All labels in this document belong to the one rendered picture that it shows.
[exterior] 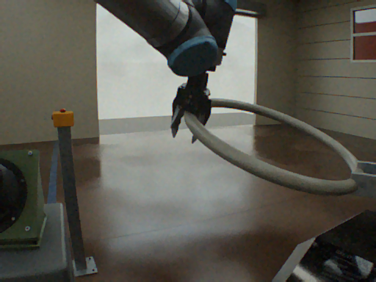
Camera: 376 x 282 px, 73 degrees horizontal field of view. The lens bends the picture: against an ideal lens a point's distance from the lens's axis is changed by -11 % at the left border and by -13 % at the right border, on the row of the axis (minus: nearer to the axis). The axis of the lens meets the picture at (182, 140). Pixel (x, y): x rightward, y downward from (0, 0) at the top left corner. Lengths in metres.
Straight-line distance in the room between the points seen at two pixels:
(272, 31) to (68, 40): 5.63
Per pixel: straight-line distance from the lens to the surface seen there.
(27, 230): 0.77
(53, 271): 0.70
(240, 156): 0.54
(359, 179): 0.67
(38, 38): 6.77
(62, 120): 1.72
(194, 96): 0.68
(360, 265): 0.86
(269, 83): 8.74
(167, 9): 0.44
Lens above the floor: 1.24
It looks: 12 degrees down
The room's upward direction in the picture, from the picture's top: straight up
